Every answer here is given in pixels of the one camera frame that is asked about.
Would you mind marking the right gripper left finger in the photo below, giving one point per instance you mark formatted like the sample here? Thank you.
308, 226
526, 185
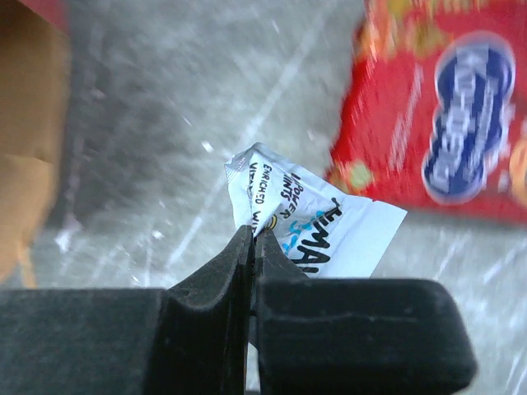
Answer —
189, 339

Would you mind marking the red candy snack bag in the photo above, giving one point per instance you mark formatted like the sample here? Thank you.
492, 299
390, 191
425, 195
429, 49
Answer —
435, 116

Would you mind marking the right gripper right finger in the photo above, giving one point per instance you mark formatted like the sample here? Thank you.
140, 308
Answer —
355, 336

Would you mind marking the white mints sachet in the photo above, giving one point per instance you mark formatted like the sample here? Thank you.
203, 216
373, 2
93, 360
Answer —
322, 230

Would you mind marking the red paper bag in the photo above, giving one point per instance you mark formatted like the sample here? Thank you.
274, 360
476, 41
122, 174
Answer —
35, 65

